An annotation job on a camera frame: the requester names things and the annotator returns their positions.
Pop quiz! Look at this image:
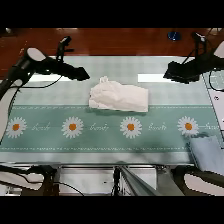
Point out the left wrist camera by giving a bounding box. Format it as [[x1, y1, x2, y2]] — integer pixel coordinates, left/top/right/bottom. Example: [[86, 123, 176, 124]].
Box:
[[55, 35, 75, 62]]

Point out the white shirt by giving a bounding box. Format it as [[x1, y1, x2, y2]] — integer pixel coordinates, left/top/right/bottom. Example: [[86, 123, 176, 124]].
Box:
[[87, 75, 150, 114]]

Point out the light blue garment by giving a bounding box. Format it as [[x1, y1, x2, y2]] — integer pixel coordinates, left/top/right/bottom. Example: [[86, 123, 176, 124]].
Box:
[[188, 134, 224, 177]]

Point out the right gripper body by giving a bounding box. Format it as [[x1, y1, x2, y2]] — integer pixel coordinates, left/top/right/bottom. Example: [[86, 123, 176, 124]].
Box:
[[162, 60, 202, 85]]

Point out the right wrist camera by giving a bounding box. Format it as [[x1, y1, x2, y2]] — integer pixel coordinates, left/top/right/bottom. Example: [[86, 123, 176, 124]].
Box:
[[190, 31, 208, 57]]

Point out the silver frame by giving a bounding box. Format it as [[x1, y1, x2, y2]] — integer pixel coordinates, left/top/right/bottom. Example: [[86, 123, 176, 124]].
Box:
[[0, 161, 224, 197]]

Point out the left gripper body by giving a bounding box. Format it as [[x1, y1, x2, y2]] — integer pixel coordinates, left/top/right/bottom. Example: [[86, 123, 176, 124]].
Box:
[[61, 63, 91, 82]]

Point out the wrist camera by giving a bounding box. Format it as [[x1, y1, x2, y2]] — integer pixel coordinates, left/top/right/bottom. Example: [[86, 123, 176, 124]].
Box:
[[190, 31, 208, 57], [55, 35, 75, 62]]

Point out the black cable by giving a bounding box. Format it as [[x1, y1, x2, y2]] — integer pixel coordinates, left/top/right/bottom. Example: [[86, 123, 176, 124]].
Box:
[[207, 69, 224, 93], [7, 74, 64, 113], [53, 181, 85, 197]]

